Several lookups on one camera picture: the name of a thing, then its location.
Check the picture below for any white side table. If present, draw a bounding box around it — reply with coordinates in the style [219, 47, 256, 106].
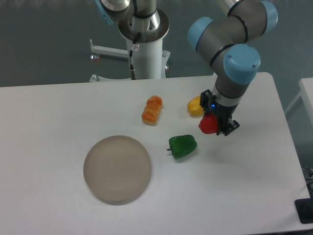
[284, 78, 313, 122]

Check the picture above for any grey cable with connector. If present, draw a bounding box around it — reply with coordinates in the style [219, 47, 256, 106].
[128, 32, 141, 80]

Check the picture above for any black device at table edge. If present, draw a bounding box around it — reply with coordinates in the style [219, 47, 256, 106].
[294, 198, 313, 224]

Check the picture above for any green bell pepper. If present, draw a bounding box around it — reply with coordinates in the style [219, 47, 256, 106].
[168, 135, 198, 159]

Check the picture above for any red bell pepper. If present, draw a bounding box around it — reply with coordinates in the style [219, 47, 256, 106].
[199, 113, 219, 134]

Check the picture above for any beige round plate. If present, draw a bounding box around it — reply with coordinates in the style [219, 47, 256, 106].
[83, 135, 152, 205]

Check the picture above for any orange croissant bread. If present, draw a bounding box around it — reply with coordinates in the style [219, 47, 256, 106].
[141, 95, 162, 125]

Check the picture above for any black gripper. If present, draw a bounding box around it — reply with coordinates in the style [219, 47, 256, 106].
[200, 90, 240, 136]

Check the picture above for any yellow bell pepper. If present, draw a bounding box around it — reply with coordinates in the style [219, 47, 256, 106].
[187, 96, 203, 117]

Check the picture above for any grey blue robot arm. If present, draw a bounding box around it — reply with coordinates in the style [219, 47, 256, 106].
[95, 0, 278, 135]

